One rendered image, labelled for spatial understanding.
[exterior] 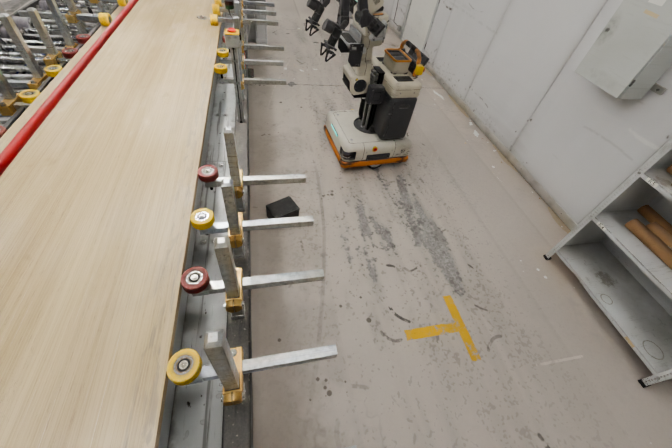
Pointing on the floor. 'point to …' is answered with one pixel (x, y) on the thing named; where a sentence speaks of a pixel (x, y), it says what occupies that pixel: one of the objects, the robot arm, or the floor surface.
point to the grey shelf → (629, 265)
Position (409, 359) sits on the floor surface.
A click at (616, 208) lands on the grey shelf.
